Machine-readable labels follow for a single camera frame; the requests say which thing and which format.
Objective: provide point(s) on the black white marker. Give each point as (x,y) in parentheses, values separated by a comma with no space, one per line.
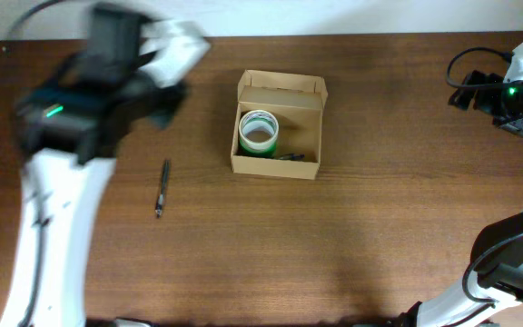
(291,157)

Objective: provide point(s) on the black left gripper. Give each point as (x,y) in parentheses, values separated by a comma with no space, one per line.
(153,101)

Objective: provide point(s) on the cardboard box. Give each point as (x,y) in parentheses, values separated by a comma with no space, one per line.
(278,114)

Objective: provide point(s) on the green tape roll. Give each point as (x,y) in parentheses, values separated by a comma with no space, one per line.
(257,150)

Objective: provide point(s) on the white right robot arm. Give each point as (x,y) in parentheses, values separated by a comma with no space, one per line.
(493,279)

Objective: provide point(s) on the black pen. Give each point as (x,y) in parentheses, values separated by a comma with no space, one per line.
(162,190)

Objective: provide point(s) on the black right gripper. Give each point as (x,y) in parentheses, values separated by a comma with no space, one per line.
(478,92)

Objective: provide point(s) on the white tape roll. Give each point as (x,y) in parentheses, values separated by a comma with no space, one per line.
(258,131)

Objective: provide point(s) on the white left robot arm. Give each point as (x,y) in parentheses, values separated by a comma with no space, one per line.
(68,130)

